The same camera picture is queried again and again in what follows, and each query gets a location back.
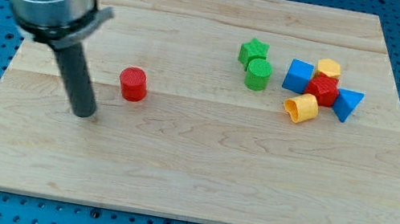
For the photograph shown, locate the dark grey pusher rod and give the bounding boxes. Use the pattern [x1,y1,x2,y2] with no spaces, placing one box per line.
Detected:
[54,43,97,118]

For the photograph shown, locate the red cylinder block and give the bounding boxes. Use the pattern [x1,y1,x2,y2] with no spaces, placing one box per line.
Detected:
[119,67,147,102]

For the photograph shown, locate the light wooden board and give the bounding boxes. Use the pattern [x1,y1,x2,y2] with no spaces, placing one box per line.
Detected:
[0,0,400,224]

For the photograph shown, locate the green star block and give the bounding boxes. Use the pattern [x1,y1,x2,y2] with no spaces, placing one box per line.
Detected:
[238,38,270,71]

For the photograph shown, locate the green cylinder block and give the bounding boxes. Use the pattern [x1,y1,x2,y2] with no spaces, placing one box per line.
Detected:
[244,59,273,91]

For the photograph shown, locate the blue cube block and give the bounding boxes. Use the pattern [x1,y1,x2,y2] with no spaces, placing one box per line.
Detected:
[282,59,314,94]

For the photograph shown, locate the yellow heart block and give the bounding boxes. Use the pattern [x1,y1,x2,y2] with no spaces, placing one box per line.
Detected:
[284,93,319,124]

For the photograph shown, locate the red pentagon block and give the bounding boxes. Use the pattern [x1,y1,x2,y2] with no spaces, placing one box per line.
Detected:
[304,75,339,108]

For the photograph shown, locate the yellow hexagon block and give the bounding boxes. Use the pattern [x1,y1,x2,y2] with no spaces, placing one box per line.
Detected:
[315,59,341,79]

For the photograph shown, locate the blue triangle block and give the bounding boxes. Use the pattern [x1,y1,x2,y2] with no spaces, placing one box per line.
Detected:
[332,88,365,123]

